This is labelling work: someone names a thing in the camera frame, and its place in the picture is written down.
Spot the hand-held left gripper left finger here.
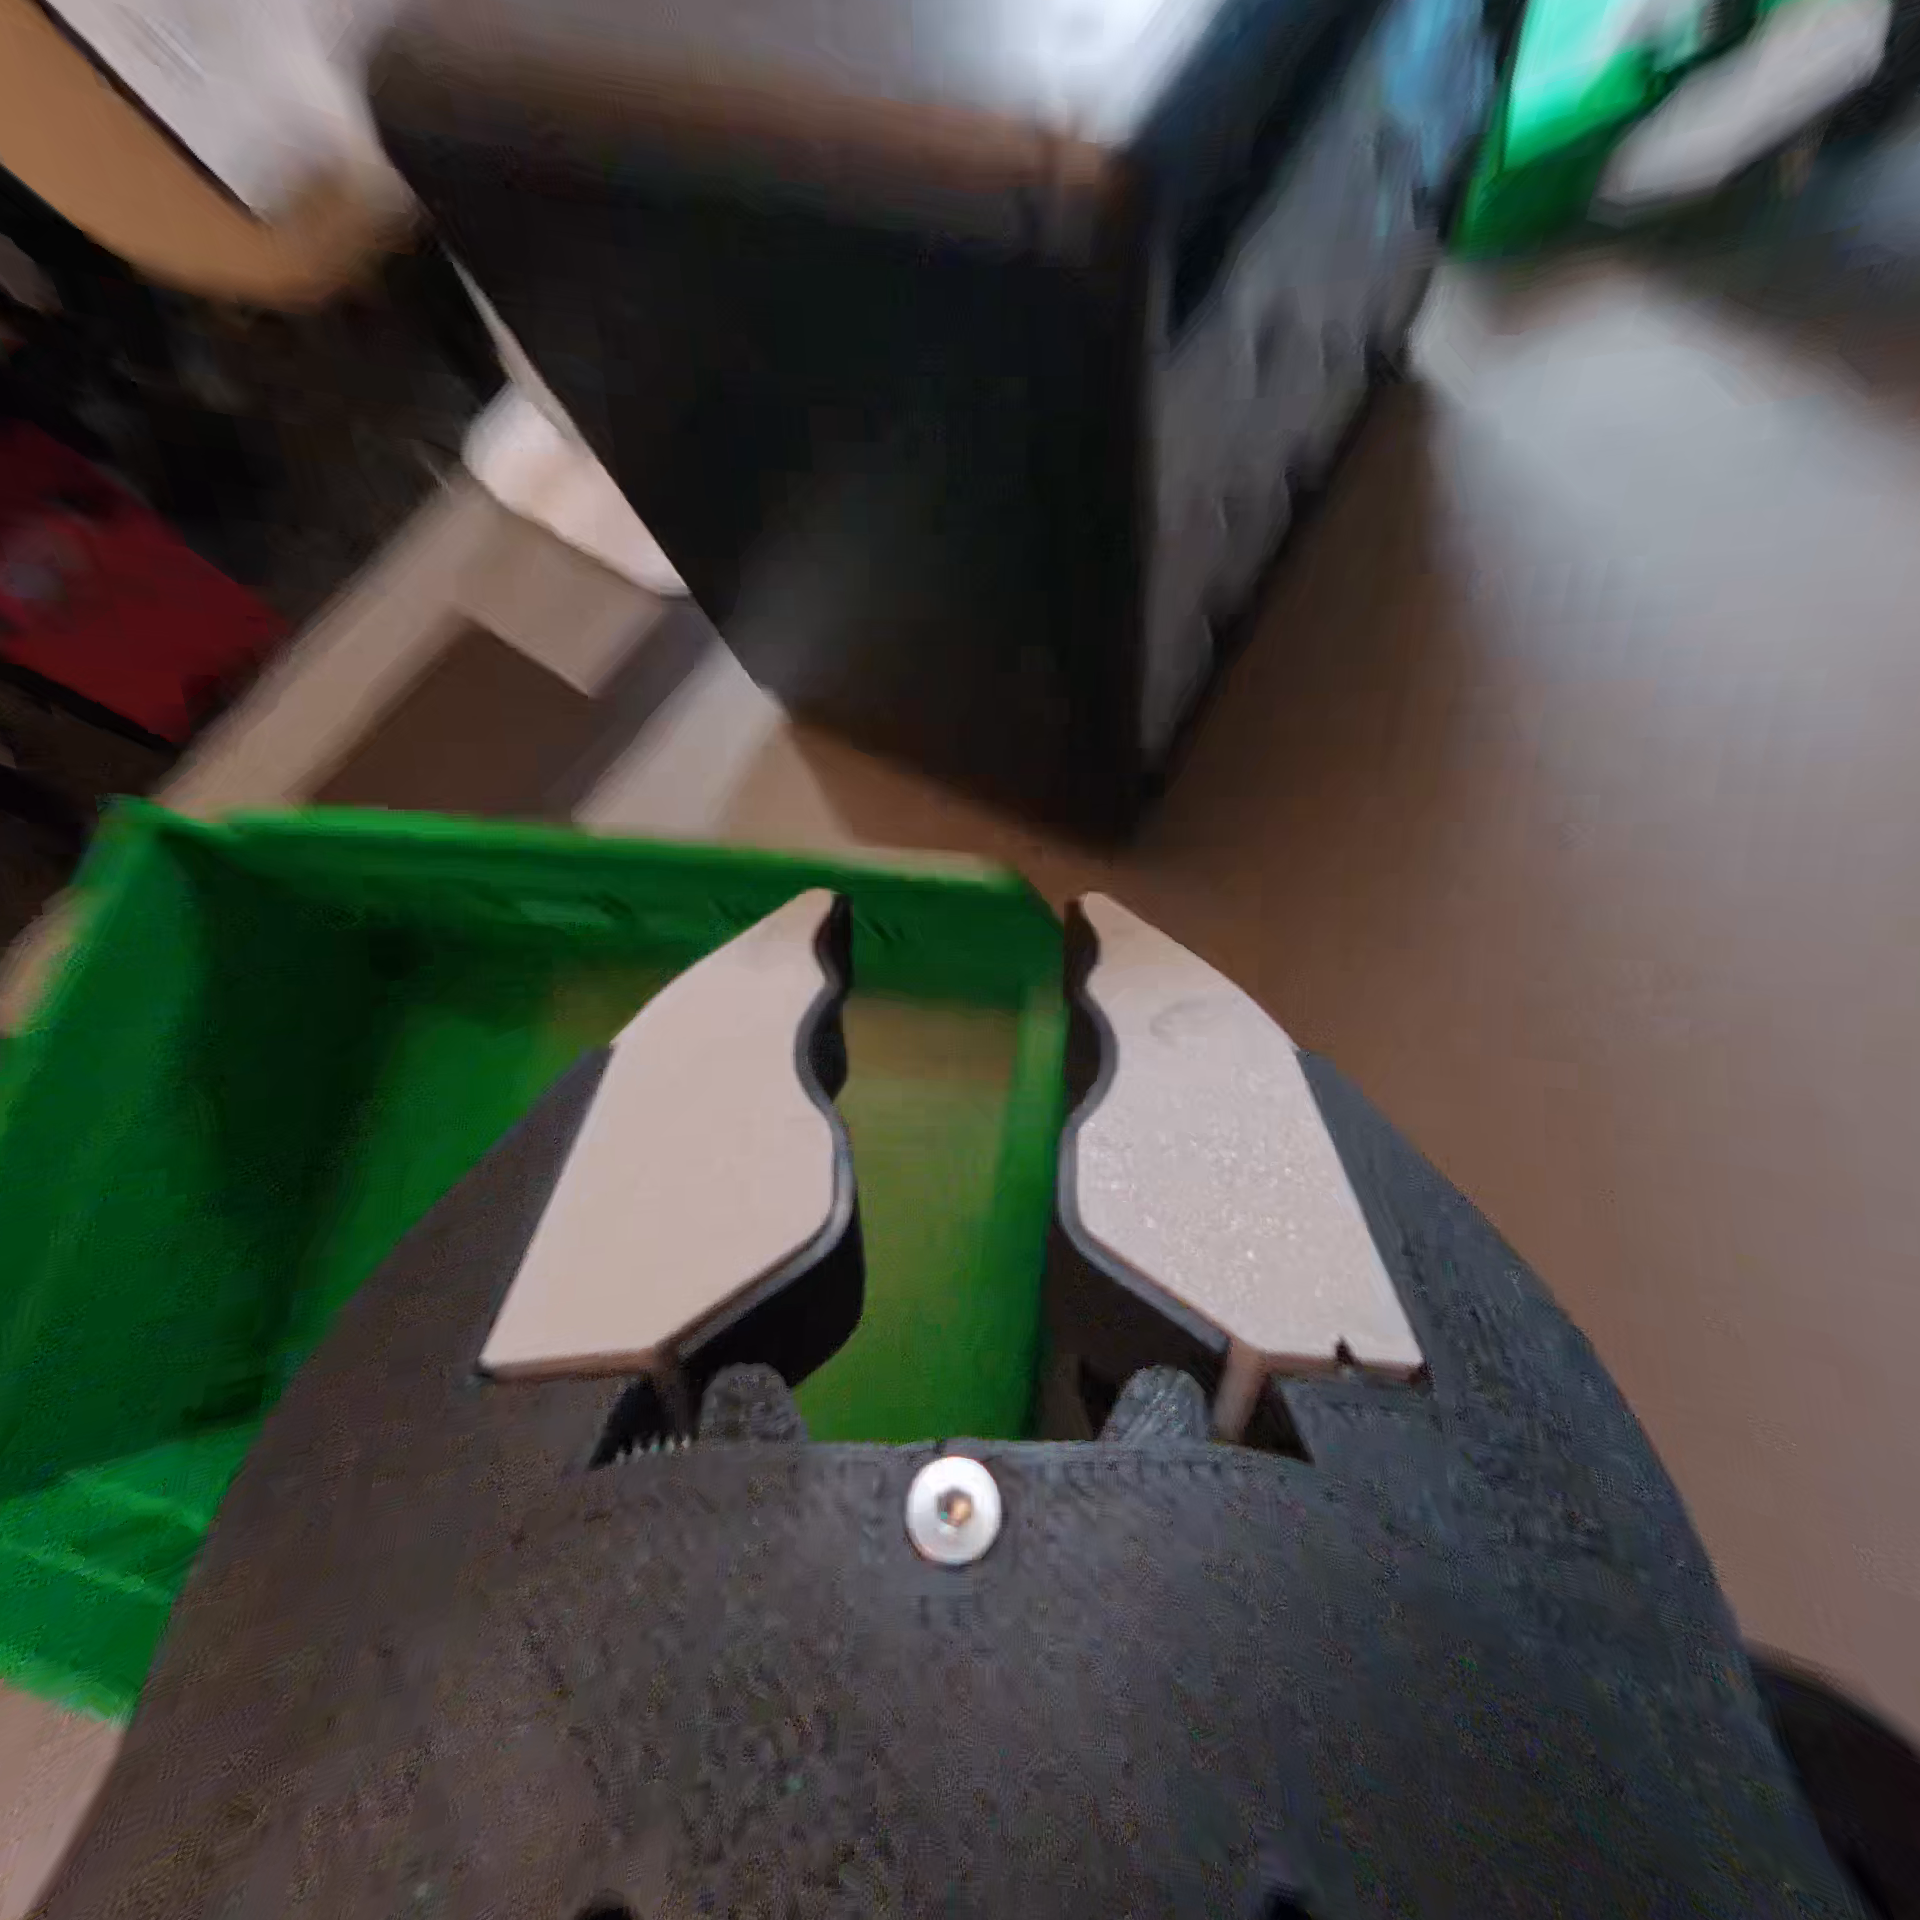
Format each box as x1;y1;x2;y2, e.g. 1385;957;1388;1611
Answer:
478;890;867;1426

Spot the large black box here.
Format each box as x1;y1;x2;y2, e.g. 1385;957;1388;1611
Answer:
369;0;1444;845

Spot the tan wooden board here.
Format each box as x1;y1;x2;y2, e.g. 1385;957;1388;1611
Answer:
0;0;429;309

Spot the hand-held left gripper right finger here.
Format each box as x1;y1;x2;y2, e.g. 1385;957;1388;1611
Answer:
1056;896;1424;1432

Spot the green plastic storage bin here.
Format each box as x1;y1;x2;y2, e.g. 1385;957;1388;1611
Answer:
1448;0;1818;261
0;795;1074;1728

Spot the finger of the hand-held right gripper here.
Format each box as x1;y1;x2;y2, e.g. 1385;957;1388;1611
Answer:
1594;0;1894;213

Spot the red object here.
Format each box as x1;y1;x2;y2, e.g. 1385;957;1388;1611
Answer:
0;421;291;752

